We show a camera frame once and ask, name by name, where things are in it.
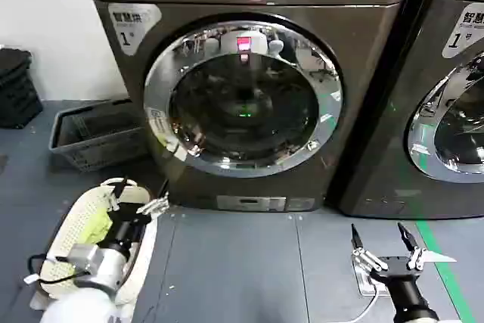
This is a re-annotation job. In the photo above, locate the silver floor socket plate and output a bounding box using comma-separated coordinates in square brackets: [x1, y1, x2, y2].
[352, 253, 391, 297]

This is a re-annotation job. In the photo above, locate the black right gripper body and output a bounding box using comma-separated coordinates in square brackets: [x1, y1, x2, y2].
[369, 255, 431, 313]

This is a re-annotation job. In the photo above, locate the grey dryer with control panel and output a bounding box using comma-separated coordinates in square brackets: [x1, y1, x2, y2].
[79, 0, 444, 213]

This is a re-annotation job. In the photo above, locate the white perforated laundry basket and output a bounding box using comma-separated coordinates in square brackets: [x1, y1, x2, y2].
[39, 176, 160, 307]

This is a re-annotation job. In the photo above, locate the white cable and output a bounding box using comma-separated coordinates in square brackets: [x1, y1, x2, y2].
[350, 284, 380, 323]

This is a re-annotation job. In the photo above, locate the stack of black crates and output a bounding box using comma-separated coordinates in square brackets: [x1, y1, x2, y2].
[0, 48, 44, 130]

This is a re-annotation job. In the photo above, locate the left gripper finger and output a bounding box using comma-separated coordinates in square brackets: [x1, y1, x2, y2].
[105, 175, 130, 213]
[135, 178, 172, 224]

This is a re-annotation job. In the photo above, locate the grey plastic basket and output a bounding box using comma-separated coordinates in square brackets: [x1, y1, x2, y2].
[49, 98, 149, 173]

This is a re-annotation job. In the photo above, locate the white pointed floor marker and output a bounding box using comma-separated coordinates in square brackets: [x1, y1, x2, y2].
[421, 250, 458, 264]

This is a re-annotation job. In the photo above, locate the yellow-green cloth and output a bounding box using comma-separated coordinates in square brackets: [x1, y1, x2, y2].
[78, 205, 114, 245]

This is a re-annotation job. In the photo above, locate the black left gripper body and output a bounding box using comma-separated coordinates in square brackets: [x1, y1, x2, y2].
[102, 208, 151, 256]

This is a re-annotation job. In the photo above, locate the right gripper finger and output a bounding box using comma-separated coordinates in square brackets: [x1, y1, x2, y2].
[396, 222, 425, 271]
[350, 223, 388, 273]

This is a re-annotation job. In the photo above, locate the round glass dryer door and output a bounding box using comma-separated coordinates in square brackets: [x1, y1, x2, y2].
[403, 50, 484, 185]
[142, 12, 345, 179]

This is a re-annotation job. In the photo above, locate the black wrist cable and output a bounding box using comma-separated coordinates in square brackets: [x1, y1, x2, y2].
[27, 253, 90, 287]

